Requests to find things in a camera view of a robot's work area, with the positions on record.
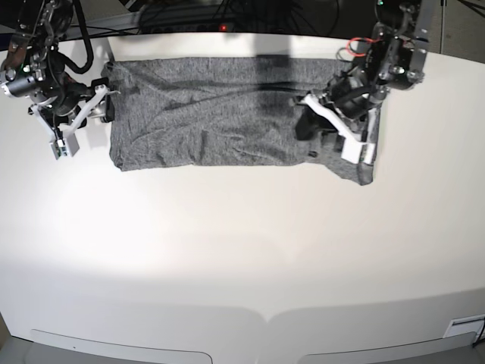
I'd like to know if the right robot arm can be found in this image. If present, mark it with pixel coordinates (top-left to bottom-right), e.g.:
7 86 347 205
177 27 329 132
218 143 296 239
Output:
1 1 115 143

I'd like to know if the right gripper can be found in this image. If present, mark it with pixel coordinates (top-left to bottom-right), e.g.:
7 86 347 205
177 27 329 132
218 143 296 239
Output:
37 77 120 140

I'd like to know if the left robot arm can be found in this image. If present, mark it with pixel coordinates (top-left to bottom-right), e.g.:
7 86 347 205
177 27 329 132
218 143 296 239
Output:
295 1 434 143

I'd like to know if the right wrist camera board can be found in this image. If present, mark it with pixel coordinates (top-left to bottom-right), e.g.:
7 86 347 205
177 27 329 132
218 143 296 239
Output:
50 134 80 160

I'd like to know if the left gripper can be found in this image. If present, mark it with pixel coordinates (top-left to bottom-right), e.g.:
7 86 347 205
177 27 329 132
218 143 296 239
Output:
293 71 386 152

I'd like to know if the black power strip red light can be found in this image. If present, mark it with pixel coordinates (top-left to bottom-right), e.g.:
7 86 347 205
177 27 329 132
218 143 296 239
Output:
141 21 236 34

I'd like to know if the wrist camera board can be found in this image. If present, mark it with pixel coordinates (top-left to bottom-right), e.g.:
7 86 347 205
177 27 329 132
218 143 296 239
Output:
50 134 80 160
341 140 377 165

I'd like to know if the grey long-sleeve T-shirt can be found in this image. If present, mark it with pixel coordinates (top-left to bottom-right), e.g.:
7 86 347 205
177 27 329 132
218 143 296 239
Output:
102 55 374 186

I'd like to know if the thin metal pole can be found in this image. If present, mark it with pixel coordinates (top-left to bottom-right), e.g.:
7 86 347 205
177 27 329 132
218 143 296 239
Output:
439 0 447 54

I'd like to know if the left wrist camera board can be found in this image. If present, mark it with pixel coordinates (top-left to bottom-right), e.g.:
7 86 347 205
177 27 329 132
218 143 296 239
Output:
341 140 377 165

